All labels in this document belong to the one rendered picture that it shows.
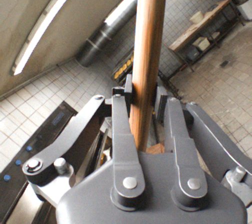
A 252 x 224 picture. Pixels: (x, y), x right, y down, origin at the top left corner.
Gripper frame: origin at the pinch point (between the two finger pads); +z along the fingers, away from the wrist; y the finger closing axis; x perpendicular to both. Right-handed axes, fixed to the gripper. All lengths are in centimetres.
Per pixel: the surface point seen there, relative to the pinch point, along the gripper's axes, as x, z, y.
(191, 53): -34, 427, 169
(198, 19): 67, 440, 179
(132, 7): 55, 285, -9
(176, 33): 19, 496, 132
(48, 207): -112, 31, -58
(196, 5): 118, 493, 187
